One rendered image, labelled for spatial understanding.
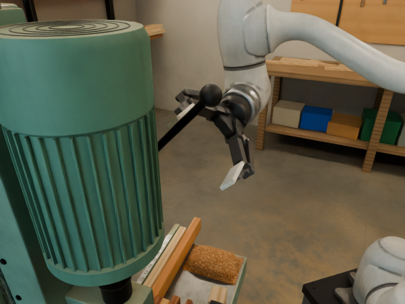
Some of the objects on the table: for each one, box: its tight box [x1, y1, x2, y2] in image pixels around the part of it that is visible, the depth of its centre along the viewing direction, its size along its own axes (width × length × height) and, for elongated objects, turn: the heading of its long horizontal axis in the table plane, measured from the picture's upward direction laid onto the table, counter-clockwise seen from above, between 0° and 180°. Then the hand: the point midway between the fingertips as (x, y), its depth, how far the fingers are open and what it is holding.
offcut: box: [208, 285, 227, 304], centre depth 71 cm, size 4×3×4 cm
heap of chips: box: [182, 245, 244, 285], centre depth 81 cm, size 9×14×4 cm, turn 70°
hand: (202, 152), depth 52 cm, fingers open, 13 cm apart
